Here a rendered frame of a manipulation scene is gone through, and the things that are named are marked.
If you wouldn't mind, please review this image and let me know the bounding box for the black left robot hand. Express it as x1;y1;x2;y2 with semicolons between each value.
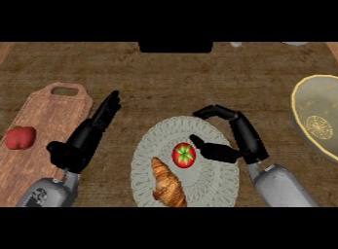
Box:
44;89;123;174

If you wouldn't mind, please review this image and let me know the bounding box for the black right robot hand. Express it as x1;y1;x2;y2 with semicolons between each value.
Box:
189;104;270;164

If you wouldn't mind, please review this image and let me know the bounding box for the red tomato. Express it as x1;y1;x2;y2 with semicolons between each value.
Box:
170;142;198;169

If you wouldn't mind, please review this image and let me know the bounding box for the pale woven round placemat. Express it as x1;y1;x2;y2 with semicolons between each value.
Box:
130;116;241;208

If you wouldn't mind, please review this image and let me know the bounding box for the grey bowl with yellow rim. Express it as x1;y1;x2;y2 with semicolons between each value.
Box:
289;74;338;168

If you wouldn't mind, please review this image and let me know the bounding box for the red bell pepper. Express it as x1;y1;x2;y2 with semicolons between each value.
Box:
4;125;37;151

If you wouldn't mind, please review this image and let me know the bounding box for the wooden cutting board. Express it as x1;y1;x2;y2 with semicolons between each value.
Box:
0;82;95;208

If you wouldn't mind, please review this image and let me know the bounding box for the golden brown croissant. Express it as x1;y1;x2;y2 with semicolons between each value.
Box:
149;157;189;208

